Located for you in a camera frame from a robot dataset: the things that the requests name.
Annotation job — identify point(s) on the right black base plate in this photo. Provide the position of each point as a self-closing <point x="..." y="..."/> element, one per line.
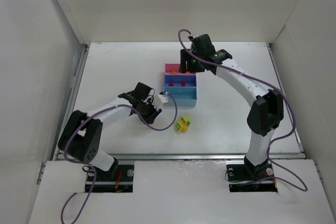
<point x="252" y="182"/>

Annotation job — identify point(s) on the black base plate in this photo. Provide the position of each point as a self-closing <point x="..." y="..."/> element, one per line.
<point x="119" y="182"/>
<point x="252" y="182"/>

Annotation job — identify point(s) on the dark blue container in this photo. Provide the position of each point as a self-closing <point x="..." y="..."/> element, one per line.
<point x="178" y="79"/>

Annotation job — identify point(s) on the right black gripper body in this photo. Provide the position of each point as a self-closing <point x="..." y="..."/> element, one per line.
<point x="189" y="64"/>

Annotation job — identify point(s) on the yellow green lego cluster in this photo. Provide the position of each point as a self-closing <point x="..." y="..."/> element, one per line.
<point x="183" y="124"/>

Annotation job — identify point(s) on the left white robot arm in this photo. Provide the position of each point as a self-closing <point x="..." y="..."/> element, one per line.
<point x="81" y="136"/>

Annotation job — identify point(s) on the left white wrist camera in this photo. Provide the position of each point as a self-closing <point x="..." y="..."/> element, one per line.
<point x="159" y="101"/>

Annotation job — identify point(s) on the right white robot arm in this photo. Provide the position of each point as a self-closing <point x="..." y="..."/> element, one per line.
<point x="266" y="105"/>

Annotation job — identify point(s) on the pink container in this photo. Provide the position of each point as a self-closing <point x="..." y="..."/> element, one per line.
<point x="169" y="67"/>

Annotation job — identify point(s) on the light blue container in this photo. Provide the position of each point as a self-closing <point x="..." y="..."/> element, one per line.
<point x="184" y="96"/>

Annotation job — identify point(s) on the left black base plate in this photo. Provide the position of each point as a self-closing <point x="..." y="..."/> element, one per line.
<point x="119" y="182"/>

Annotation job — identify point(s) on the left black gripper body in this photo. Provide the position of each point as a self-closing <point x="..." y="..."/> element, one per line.
<point x="148" y="114"/>

